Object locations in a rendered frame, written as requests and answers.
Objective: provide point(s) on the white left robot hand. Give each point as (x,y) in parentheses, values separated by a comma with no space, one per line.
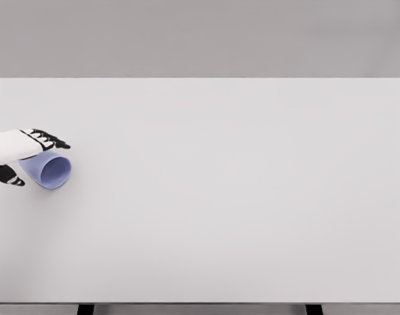
(13,146)

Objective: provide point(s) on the lavender blue plastic cup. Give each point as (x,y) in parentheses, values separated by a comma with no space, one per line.
(54,172)

